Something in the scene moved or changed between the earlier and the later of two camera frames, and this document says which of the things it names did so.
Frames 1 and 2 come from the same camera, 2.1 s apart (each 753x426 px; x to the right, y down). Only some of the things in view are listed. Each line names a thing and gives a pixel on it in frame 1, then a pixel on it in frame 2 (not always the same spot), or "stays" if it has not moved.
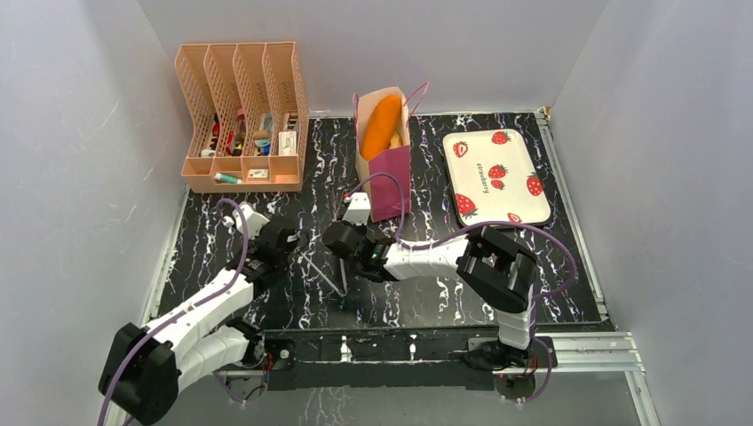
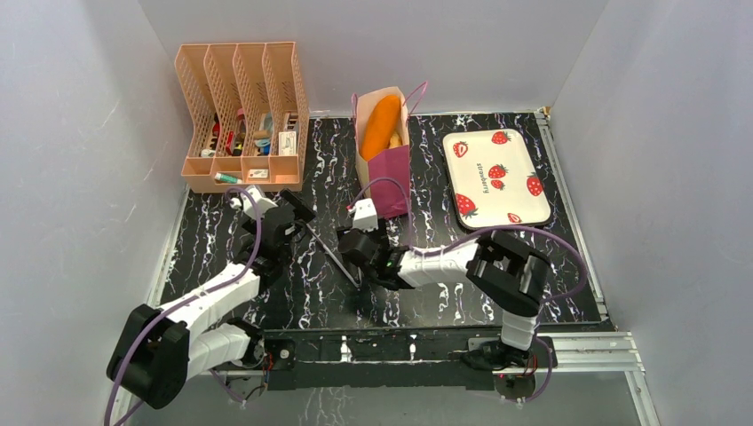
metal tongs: [340, 294] to [336, 258]
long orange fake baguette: [380, 124] stays
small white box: [287, 143] stays
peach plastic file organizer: [249, 115] stays
